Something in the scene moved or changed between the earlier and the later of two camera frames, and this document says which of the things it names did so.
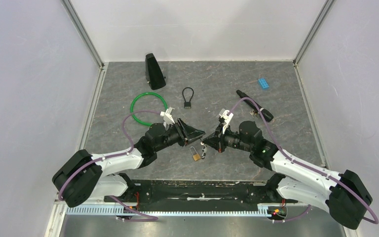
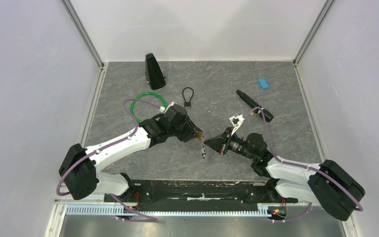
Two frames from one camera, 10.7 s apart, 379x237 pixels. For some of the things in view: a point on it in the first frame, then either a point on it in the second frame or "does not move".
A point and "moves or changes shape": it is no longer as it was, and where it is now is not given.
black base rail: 165,195 does not move
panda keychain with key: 204,150 does not move
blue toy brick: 264,84 does not move
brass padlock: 196,156 moves or changes shape
